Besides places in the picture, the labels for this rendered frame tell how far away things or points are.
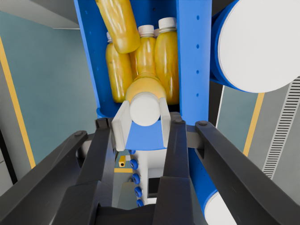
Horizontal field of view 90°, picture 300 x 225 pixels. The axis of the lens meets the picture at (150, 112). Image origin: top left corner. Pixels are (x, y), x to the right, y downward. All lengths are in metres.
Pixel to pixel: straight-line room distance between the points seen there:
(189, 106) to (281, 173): 2.28
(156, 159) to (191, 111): 0.43
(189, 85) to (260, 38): 0.30
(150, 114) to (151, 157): 0.51
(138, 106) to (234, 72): 0.37
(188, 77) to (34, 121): 1.89
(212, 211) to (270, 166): 1.68
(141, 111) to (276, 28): 0.46
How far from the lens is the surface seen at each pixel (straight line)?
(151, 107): 0.18
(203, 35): 0.31
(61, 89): 1.75
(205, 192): 0.75
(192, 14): 0.29
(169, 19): 0.37
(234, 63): 0.50
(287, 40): 0.58
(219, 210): 0.78
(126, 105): 0.18
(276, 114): 2.04
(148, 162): 0.70
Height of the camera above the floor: 1.48
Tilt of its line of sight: 71 degrees down
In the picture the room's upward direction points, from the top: 179 degrees counter-clockwise
